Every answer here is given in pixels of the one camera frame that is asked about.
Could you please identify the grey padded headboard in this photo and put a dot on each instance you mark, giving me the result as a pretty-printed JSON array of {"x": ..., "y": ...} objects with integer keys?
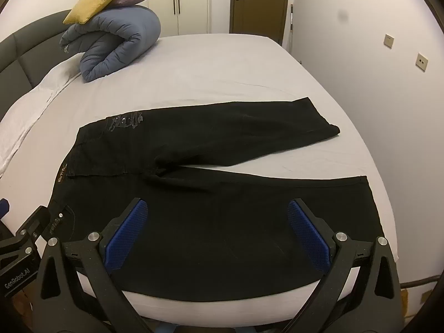
[{"x": 27, "y": 55}]

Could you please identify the yellow cushion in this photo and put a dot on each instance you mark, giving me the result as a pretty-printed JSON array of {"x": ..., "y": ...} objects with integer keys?
[{"x": 84, "y": 10}]

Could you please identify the blue rolled duvet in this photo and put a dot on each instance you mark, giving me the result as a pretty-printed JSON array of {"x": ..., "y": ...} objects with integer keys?
[{"x": 112, "y": 40}]

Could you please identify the upper wall switch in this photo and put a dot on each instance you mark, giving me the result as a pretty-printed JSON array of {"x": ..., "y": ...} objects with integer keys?
[{"x": 388, "y": 41}]

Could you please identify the brown door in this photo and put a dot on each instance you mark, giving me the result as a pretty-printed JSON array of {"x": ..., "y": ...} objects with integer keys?
[{"x": 258, "y": 17}]

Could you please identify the white folded sheet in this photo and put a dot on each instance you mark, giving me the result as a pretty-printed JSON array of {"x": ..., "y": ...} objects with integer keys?
[{"x": 28, "y": 109}]

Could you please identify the lower wall socket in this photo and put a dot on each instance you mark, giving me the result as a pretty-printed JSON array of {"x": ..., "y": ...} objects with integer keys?
[{"x": 421, "y": 62}]

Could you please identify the black pants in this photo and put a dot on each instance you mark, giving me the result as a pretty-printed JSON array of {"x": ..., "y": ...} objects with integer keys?
[{"x": 211, "y": 235}]

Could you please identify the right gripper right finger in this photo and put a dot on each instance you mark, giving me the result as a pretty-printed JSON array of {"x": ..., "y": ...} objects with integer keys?
[{"x": 359, "y": 290}]

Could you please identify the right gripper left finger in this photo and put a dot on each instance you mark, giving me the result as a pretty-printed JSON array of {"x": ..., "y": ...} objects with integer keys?
[{"x": 75, "y": 291}]

